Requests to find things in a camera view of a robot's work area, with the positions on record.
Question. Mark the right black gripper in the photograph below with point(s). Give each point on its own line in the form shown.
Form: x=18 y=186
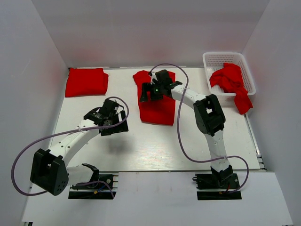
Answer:
x=147 y=87

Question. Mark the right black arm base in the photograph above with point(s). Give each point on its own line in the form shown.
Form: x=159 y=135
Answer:
x=209 y=190

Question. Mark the crumpled red t-shirt in basket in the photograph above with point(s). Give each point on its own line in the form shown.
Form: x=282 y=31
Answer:
x=230 y=80

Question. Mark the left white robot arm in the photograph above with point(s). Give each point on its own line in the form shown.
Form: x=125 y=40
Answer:
x=50 y=170

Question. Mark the red t-shirt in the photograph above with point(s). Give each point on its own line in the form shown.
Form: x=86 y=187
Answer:
x=160 y=112
x=230 y=80
x=86 y=82

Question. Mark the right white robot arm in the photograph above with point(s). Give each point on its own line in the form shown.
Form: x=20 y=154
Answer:
x=209 y=117

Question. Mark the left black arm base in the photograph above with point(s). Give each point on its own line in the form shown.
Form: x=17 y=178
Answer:
x=96 y=191

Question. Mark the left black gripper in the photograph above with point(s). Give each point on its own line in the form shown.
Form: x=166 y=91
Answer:
x=120 y=127

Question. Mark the white plastic basket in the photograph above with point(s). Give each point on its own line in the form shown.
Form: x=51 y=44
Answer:
x=213 y=61

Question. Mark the white front panel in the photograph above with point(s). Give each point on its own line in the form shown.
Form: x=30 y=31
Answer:
x=165 y=199

